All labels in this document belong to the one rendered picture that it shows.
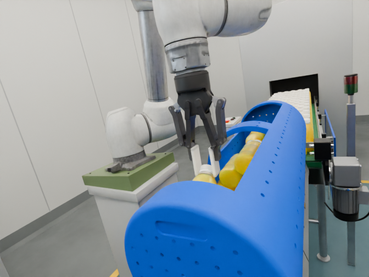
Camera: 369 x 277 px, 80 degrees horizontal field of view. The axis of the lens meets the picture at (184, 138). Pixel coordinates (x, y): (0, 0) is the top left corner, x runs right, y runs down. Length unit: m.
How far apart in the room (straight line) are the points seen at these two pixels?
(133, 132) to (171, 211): 0.73
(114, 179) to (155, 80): 0.47
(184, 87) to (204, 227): 0.27
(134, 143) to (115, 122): 0.12
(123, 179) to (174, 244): 0.63
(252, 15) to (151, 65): 0.57
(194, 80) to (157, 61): 0.58
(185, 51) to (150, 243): 0.34
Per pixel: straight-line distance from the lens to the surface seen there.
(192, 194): 0.32
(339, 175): 1.36
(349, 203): 1.43
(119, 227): 1.16
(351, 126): 1.58
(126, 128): 1.01
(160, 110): 1.04
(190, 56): 0.45
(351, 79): 1.51
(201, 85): 0.46
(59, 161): 3.35
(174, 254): 0.38
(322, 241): 1.94
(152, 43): 1.02
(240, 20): 0.54
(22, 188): 3.21
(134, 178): 0.95
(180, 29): 0.46
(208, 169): 0.52
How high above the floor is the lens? 1.39
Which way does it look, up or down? 14 degrees down
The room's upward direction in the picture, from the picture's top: 11 degrees counter-clockwise
